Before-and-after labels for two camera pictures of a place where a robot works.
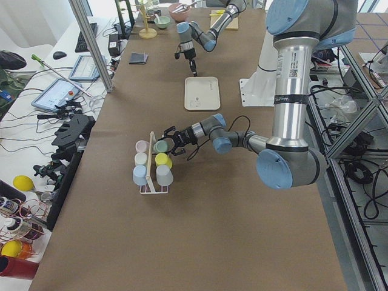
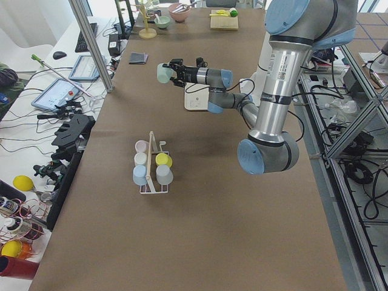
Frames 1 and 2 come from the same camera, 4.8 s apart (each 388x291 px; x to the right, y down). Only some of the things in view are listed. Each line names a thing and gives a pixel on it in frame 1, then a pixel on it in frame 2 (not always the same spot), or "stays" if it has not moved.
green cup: [160, 146] -> [163, 74]
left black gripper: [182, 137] -> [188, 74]
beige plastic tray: [201, 93] stays
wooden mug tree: [146, 33] stays
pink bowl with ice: [179, 16] stays
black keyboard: [81, 46] stays
